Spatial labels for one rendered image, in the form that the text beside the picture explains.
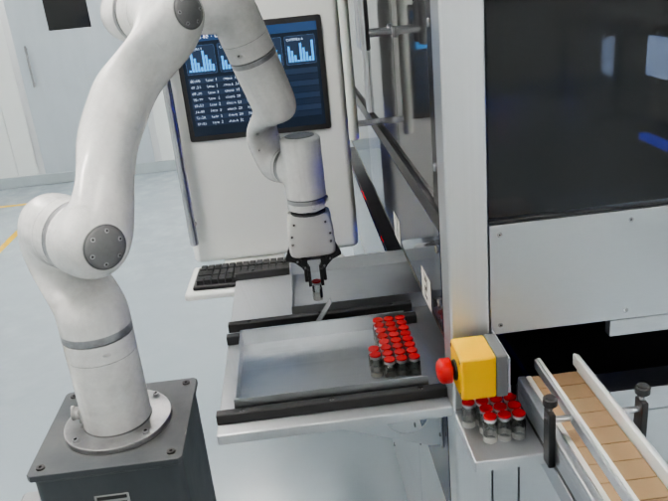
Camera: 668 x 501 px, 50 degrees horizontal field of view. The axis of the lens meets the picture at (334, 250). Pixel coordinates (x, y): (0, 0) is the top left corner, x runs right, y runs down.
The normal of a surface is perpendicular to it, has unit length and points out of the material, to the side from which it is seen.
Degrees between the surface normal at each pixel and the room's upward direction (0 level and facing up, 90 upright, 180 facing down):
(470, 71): 90
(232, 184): 90
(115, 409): 90
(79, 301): 30
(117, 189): 72
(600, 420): 0
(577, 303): 90
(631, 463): 0
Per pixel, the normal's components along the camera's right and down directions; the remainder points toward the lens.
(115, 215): 0.79, -0.24
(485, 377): 0.07, 0.36
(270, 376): -0.09, -0.93
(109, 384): 0.38, 0.30
